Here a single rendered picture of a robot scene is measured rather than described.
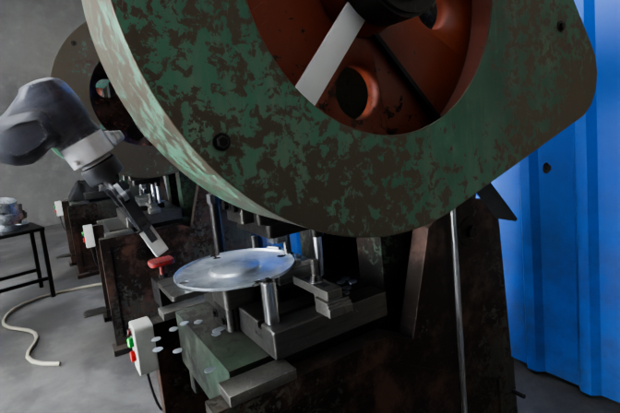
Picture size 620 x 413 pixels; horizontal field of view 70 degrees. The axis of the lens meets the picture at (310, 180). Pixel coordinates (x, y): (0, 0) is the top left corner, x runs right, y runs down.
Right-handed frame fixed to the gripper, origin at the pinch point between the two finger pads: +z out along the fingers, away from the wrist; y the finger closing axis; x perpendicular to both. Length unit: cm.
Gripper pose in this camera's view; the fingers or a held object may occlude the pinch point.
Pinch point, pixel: (153, 240)
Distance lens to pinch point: 103.7
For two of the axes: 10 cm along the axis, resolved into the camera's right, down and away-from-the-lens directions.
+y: 5.4, 0.6, -8.4
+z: 4.4, 8.3, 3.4
